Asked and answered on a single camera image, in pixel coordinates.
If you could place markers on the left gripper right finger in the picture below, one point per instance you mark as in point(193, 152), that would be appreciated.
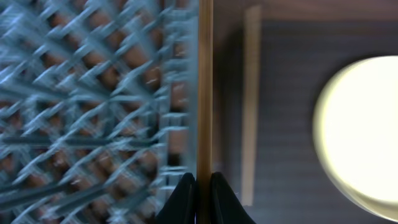
point(225, 207)

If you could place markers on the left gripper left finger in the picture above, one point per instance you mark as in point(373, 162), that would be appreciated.
point(181, 206)

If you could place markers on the white small bowl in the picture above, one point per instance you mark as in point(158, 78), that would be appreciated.
point(354, 129)

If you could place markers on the grey dishwasher rack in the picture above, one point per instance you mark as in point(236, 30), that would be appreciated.
point(97, 108)

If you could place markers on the dark brown serving tray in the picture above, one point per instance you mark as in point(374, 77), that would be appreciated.
point(297, 59)

